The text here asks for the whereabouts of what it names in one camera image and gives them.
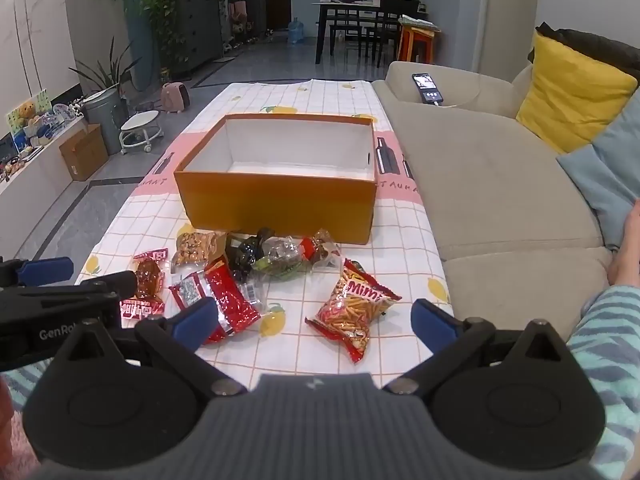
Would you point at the trailing ivy plant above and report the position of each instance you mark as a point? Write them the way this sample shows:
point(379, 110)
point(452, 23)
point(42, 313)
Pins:
point(160, 5)

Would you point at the pink fuzzy cloth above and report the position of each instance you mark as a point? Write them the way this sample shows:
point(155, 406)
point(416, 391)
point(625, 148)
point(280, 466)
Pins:
point(12, 435)

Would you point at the yellow cushion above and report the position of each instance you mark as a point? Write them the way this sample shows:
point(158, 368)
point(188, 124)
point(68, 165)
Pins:
point(575, 95)

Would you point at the red stick snack packet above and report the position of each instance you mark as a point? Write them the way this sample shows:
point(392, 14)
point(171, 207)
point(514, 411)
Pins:
point(350, 310)

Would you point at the clear peanut packet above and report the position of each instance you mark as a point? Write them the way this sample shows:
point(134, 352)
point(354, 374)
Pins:
point(195, 249)

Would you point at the low white cabinet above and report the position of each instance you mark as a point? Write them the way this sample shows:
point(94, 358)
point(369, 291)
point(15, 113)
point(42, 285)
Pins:
point(40, 167)

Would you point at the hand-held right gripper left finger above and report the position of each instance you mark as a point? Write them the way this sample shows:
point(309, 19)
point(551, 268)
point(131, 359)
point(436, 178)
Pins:
point(195, 321)

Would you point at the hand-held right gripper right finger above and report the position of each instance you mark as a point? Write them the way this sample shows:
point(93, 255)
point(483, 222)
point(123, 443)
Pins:
point(434, 321)

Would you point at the brown meat snack packet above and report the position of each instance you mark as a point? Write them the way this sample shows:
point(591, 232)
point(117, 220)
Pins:
point(149, 275)

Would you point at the dark dining bench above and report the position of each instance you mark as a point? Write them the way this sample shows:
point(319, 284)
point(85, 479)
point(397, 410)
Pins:
point(344, 27)

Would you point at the blue water jug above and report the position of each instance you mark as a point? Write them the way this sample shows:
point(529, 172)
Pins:
point(296, 30)

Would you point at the dark snack packet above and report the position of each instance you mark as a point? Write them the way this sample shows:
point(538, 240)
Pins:
point(245, 255)

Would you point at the dark dining table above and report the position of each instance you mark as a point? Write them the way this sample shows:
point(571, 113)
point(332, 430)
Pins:
point(350, 7)

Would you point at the light blue cushion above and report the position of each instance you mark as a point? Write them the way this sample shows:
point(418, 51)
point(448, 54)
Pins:
point(610, 175)

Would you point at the long-leaf potted plant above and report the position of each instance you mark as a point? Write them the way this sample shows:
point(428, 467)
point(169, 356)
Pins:
point(107, 72)

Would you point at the brown cardboard carton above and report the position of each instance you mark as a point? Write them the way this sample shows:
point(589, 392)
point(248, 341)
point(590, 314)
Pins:
point(82, 152)

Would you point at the black smartphone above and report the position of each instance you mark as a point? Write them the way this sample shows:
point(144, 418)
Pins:
point(427, 87)

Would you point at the orange stool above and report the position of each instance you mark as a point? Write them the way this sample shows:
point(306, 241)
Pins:
point(417, 42)

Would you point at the white round rolling stool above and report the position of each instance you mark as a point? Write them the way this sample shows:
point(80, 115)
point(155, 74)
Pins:
point(141, 125)

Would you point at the beige sofa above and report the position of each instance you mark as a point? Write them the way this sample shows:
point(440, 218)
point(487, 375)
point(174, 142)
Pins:
point(490, 185)

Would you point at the red and clear snack packet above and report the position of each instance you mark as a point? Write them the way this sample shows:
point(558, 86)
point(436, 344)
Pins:
point(230, 300)

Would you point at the flat red snack packet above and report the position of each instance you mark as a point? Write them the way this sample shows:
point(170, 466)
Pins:
point(142, 308)

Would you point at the grey metal bucket planter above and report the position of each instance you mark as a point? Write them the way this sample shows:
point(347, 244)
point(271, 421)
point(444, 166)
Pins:
point(107, 120)

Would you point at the dark brown blanket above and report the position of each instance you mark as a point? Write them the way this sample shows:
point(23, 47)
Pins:
point(590, 40)

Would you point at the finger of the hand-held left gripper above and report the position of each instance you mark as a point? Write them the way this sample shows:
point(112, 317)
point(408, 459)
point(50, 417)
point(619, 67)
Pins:
point(117, 284)
point(45, 269)

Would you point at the orange cardboard box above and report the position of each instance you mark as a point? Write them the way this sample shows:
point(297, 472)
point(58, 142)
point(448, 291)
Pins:
point(275, 205)

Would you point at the clear brown snack packet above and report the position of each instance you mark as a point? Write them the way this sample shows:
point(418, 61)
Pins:
point(320, 250)

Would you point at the dark grey drawer cabinet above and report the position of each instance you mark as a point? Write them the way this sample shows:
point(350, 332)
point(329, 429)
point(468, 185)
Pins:
point(200, 35)

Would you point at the person's striped teal clothing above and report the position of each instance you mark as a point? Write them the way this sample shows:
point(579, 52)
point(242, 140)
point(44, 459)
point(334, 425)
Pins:
point(610, 340)

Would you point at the dark dining chair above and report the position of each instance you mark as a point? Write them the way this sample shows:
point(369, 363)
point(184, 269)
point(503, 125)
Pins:
point(387, 20)

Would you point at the person's bare leg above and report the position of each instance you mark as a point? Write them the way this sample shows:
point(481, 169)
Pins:
point(625, 250)

